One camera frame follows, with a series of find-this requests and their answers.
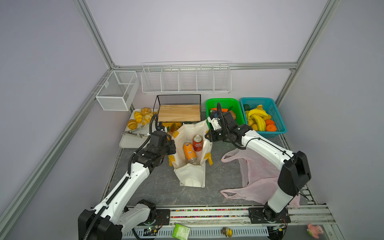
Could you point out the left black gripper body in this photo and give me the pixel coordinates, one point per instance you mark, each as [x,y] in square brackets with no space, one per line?
[169,149]

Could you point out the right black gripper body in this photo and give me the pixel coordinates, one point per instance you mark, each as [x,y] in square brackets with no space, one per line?
[219,135]

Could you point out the orange soda can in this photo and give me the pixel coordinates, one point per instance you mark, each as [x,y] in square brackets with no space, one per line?
[190,154]

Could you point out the white canvas tote bag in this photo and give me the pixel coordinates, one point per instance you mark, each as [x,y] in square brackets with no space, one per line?
[191,175]

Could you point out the red cola can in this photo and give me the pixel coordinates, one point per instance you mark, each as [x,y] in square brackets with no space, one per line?
[198,143]

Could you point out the orange fruit front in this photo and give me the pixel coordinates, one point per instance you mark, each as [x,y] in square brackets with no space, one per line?
[271,128]

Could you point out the pink plastic grocery bag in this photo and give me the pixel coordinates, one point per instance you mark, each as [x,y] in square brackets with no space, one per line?
[259,177]

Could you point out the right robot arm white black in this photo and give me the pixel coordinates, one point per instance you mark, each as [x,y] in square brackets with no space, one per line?
[294,168]

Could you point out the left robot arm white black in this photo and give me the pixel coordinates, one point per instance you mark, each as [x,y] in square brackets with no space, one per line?
[108,220]

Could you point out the orange carrot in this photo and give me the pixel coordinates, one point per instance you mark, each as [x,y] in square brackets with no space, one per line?
[215,110]

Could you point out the brown potato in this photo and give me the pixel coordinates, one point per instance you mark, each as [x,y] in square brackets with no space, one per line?
[233,115]

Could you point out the green plastic basket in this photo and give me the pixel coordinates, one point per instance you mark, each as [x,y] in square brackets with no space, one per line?
[226,103]

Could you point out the white bread tray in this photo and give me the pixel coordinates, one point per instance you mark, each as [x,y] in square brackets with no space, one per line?
[128,142]

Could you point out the croissant bread right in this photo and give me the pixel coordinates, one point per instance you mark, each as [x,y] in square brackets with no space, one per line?
[147,115]

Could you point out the croissant bread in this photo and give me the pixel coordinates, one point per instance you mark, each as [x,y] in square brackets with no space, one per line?
[147,115]
[132,124]
[138,117]

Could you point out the yellow banana bunch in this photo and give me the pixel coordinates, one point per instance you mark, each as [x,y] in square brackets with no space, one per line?
[258,117]

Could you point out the metal tongs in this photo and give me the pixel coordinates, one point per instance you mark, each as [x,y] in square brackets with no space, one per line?
[139,132]

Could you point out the teal plastic basket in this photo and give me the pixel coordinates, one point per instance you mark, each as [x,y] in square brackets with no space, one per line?
[269,106]

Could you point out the croissant bread front left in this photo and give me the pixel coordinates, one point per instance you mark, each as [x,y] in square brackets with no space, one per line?
[132,124]

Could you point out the croissant bread middle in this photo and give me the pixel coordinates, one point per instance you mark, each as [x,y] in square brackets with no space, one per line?
[138,117]

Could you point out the green small box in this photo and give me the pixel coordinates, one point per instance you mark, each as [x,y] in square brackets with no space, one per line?
[181,232]

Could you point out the small yellow round toy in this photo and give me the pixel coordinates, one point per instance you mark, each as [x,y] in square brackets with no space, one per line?
[227,232]

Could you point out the pink toy figure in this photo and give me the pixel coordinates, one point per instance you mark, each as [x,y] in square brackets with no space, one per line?
[315,231]

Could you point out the black wire shelf wooden board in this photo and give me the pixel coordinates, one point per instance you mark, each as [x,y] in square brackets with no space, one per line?
[179,108]

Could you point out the white wire wall basket long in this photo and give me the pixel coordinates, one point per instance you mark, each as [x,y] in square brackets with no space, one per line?
[194,77]

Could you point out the white mesh wall box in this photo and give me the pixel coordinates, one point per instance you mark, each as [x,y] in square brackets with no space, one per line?
[118,91]

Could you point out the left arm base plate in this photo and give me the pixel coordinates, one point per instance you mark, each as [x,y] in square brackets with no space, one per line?
[160,217]

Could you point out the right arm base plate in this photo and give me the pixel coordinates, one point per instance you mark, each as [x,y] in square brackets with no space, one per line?
[259,215]

